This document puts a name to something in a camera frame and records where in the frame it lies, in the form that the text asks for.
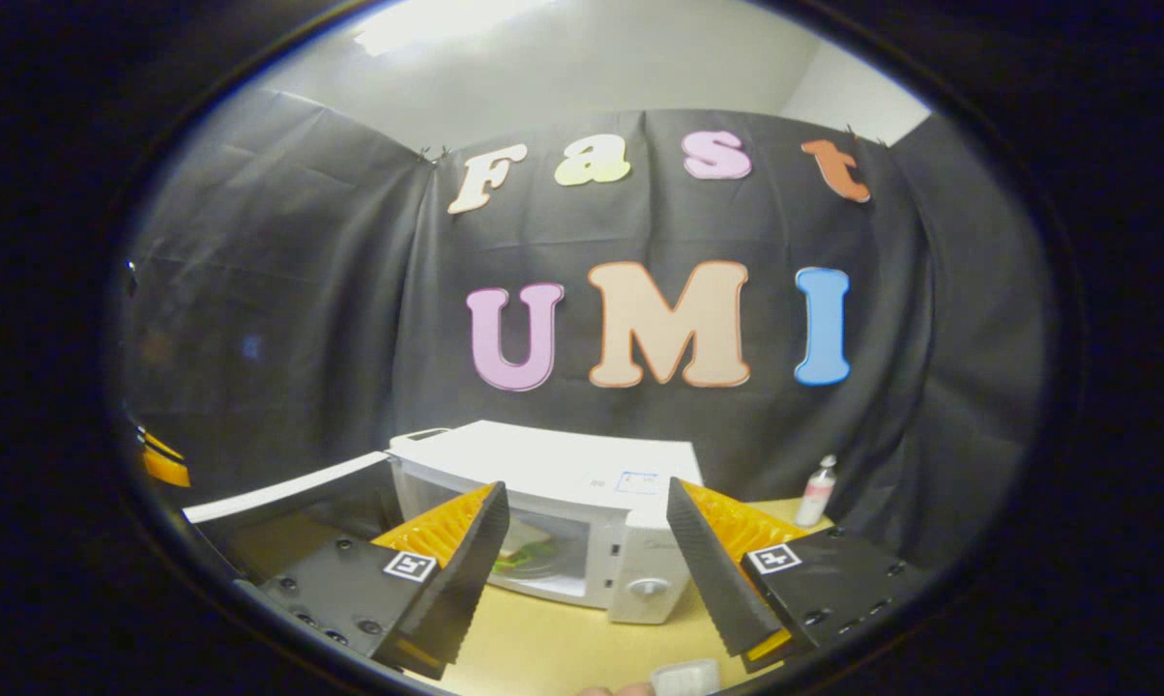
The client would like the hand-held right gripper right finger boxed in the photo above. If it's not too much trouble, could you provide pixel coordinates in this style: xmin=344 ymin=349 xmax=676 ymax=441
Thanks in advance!
xmin=666 ymin=477 xmax=931 ymax=675

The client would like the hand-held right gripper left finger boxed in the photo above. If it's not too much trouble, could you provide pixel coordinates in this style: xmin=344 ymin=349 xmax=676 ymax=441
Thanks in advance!
xmin=237 ymin=481 xmax=511 ymax=680

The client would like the lettuce toast sandwich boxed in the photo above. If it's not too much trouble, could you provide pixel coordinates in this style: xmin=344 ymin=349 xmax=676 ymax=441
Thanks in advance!
xmin=500 ymin=543 xmax=559 ymax=578

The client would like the white microwave oven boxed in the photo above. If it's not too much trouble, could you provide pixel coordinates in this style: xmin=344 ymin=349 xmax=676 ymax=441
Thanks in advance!
xmin=184 ymin=420 xmax=705 ymax=625

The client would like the white ribbed plastic box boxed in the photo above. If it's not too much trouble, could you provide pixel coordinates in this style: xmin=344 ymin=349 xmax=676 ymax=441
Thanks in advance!
xmin=650 ymin=659 xmax=722 ymax=696

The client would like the small white pink-label bottle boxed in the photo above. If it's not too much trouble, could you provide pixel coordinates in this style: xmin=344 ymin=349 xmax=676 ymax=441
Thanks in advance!
xmin=795 ymin=454 xmax=838 ymax=529

